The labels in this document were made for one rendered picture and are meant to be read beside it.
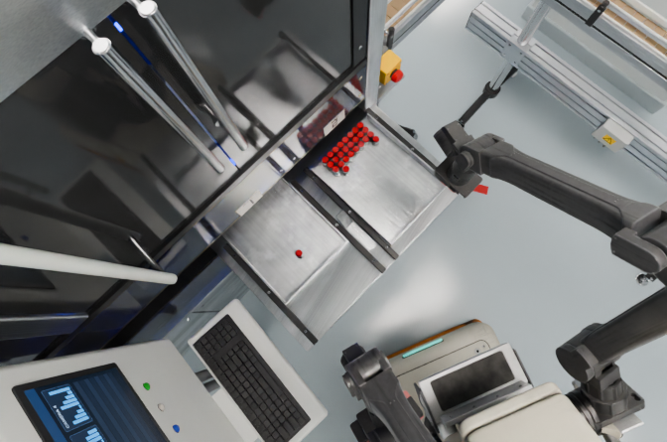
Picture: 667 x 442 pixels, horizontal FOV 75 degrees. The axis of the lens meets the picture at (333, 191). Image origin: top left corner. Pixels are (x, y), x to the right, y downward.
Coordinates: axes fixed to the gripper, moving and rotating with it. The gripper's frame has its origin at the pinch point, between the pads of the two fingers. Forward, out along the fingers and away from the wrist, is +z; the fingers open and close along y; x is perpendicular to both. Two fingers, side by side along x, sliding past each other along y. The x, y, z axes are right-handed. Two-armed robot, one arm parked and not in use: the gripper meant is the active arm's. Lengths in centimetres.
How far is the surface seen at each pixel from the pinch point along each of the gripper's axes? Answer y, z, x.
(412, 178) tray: 10.3, 20.0, -0.2
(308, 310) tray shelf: 5, 20, 51
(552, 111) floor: -10, 109, -106
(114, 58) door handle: 32, -74, 39
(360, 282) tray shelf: -0.3, 19.8, 34.4
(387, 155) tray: 21.1, 20.1, -0.4
